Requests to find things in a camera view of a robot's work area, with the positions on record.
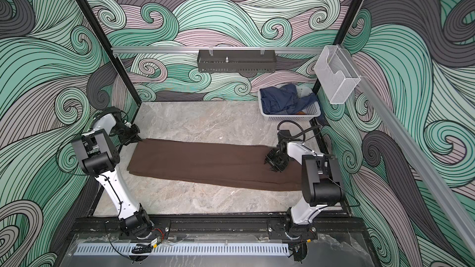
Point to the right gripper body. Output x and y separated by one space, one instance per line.
278 162

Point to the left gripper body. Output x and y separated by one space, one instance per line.
127 135

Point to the brown corduroy trousers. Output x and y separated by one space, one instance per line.
238 166

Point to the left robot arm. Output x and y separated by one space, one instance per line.
98 157

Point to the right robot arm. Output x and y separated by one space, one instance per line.
320 191

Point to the blue denim trousers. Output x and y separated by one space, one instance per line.
284 100

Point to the white plastic laundry basket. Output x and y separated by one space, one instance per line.
313 111

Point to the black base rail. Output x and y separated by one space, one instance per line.
272 226

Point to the clear acrylic wall holder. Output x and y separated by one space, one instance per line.
337 73

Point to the black perforated wall tray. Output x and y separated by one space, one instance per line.
236 61

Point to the white slotted cable duct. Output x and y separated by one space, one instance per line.
188 249

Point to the aluminium rail right wall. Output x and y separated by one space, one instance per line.
377 89

